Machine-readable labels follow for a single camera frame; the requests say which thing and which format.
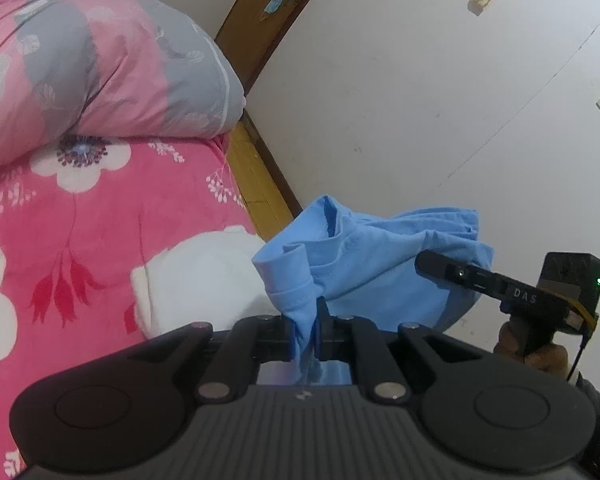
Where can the blue shirt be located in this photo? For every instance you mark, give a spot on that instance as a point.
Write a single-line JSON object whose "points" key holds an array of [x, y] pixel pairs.
{"points": [[370, 270]]}

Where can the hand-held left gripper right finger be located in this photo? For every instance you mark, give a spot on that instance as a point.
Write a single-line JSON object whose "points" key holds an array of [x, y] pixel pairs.
{"points": [[322, 325]]}

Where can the brown wooden door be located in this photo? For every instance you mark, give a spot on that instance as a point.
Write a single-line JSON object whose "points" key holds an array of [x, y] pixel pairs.
{"points": [[245, 45]]}

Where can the wooden bed frame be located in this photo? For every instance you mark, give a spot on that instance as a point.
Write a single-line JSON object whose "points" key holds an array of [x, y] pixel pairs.
{"points": [[252, 175]]}

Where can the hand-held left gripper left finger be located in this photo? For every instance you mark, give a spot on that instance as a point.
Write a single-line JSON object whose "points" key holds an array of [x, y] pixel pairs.
{"points": [[285, 335]]}

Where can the blue face mask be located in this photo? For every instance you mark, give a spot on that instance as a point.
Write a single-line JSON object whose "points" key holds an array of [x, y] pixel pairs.
{"points": [[276, 2]]}

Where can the pink floral blanket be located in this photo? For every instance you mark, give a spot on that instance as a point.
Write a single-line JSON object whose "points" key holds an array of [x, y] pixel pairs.
{"points": [[105, 210]]}

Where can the pink and grey quilt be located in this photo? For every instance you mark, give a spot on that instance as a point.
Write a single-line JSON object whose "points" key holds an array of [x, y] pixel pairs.
{"points": [[105, 85]]}

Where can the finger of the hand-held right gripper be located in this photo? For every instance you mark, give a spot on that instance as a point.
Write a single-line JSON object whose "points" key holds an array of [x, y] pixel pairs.
{"points": [[450, 271]]}

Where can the person's right hand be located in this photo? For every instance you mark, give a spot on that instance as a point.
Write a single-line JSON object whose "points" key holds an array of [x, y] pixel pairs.
{"points": [[545, 357]]}

